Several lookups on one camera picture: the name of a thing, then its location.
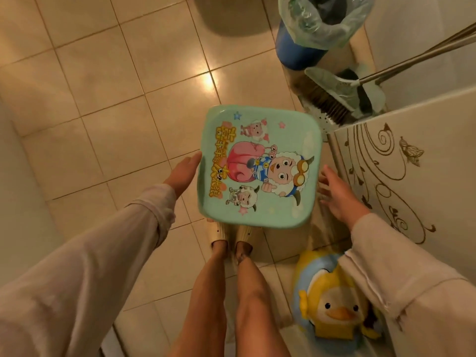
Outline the person's left leg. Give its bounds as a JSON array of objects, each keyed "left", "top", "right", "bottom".
[{"left": 168, "top": 239, "right": 230, "bottom": 357}]

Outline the person's left forearm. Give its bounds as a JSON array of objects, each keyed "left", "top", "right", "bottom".
[{"left": 0, "top": 183, "right": 178, "bottom": 357}]

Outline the pale green dustpan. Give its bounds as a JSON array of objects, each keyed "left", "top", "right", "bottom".
[{"left": 336, "top": 22, "right": 476, "bottom": 120}]

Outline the green cartoon plastic stool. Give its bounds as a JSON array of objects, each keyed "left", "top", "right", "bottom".
[{"left": 197, "top": 105, "right": 323, "bottom": 230}]

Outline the person's leg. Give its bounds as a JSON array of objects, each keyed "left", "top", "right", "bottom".
[
  {"left": 235, "top": 241, "right": 291, "bottom": 357},
  {"left": 168, "top": 239, "right": 230, "bottom": 357}
]

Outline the yellow duck plastic stool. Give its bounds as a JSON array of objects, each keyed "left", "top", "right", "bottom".
[{"left": 292, "top": 250, "right": 384, "bottom": 356}]

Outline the beige slipper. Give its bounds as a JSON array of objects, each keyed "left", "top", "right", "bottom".
[
  {"left": 234, "top": 224, "right": 262, "bottom": 263},
  {"left": 206, "top": 219, "right": 230, "bottom": 250}
]

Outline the clear plastic bin liner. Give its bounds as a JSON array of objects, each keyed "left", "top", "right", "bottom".
[{"left": 278, "top": 0, "right": 377, "bottom": 51}]

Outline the person's right leg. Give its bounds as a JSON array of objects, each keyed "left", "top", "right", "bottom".
[{"left": 235, "top": 241, "right": 291, "bottom": 357}]

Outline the pale green broom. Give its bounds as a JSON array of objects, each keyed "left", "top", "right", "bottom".
[{"left": 290, "top": 24, "right": 476, "bottom": 125}]

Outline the person's right hand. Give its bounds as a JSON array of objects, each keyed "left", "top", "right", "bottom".
[{"left": 317, "top": 165, "right": 371, "bottom": 232}]

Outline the white perforated plastic piece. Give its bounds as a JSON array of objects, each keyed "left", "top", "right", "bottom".
[{"left": 315, "top": 107, "right": 340, "bottom": 142}]

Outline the person's right forearm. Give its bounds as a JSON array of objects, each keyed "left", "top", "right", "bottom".
[{"left": 338, "top": 213, "right": 476, "bottom": 357}]

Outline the beige left slipper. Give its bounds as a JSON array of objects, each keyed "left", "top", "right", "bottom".
[{"left": 206, "top": 219, "right": 230, "bottom": 250}]

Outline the white cabinet with swirl pattern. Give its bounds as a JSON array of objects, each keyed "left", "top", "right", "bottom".
[{"left": 327, "top": 86, "right": 476, "bottom": 287}]

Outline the blue trash bin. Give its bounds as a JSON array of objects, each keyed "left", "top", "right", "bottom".
[{"left": 275, "top": 20, "right": 330, "bottom": 71}]

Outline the person's left hand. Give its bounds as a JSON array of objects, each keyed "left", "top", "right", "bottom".
[{"left": 163, "top": 150, "right": 203, "bottom": 200}]

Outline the beige right slipper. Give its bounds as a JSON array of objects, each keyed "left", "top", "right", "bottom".
[{"left": 234, "top": 224, "right": 262, "bottom": 263}]

